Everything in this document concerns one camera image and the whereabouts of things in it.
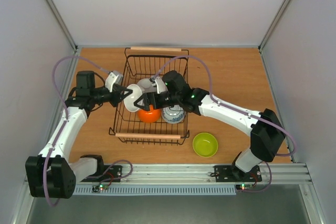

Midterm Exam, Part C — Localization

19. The small white bowl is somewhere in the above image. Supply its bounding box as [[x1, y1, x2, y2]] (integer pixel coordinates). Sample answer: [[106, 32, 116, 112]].
[[123, 84, 143, 112]]

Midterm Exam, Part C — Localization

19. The white bowl orange outside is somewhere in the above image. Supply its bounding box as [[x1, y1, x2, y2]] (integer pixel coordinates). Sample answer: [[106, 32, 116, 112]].
[[137, 105, 161, 123]]

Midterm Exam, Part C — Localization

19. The blue floral white bowl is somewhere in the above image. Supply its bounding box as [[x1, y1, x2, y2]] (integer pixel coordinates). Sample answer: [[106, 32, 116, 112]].
[[161, 105, 185, 124]]

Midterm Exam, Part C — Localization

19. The green plastic bowl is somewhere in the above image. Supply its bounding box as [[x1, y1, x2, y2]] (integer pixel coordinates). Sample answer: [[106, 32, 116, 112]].
[[192, 132, 218, 158]]

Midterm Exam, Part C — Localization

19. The white ribbed bowl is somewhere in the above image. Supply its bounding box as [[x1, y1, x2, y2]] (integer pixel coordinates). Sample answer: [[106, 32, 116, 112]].
[[137, 78, 157, 95]]

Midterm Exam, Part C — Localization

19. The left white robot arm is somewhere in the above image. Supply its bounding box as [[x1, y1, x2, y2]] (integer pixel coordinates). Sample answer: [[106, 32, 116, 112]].
[[25, 71, 131, 199]]

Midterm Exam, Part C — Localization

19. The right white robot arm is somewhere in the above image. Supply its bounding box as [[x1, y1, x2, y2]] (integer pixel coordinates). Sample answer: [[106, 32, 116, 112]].
[[132, 70, 285, 182]]

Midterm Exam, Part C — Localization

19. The left small circuit board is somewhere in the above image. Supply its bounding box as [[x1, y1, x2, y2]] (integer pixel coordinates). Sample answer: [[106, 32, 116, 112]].
[[92, 184, 109, 193]]

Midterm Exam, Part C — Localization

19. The small circuit board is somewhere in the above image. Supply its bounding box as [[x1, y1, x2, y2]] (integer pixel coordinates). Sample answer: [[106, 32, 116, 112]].
[[92, 184, 109, 193], [235, 183, 257, 191]]

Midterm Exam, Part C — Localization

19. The right small circuit board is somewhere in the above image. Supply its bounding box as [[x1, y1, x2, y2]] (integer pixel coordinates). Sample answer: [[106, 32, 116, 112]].
[[235, 183, 257, 191]]

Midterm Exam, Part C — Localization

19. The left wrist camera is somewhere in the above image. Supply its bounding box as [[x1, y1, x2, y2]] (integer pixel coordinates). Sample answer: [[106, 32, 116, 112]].
[[104, 70, 123, 92]]

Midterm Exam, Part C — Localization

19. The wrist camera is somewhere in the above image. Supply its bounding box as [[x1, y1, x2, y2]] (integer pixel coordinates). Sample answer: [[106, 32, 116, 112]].
[[150, 76, 167, 94], [104, 70, 123, 92]]

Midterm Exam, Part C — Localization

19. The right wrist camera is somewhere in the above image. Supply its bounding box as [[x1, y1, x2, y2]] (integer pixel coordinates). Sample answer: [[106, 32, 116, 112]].
[[150, 76, 167, 94]]

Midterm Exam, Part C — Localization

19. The black wire dish rack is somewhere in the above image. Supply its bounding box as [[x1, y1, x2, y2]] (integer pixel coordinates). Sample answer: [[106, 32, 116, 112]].
[[109, 48, 190, 145]]

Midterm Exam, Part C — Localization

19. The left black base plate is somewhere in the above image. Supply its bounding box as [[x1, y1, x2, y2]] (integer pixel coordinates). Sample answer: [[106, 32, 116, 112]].
[[74, 164, 123, 183]]

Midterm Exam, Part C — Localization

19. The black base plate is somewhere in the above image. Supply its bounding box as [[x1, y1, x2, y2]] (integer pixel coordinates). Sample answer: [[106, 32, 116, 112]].
[[74, 164, 123, 183], [211, 165, 262, 183]]

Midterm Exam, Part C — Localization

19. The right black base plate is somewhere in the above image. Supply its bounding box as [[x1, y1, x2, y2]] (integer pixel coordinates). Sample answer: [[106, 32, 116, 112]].
[[211, 165, 262, 183]]

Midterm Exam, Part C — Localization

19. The grey slotted cable duct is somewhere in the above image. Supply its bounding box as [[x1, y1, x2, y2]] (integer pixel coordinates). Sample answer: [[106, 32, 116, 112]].
[[73, 185, 236, 196]]

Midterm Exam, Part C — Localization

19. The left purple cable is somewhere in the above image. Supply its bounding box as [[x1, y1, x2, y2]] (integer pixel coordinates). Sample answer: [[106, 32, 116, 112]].
[[43, 56, 109, 207]]

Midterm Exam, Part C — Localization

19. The aluminium mounting rail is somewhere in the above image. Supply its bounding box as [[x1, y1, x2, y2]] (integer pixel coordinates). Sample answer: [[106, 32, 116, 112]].
[[25, 163, 313, 184]]

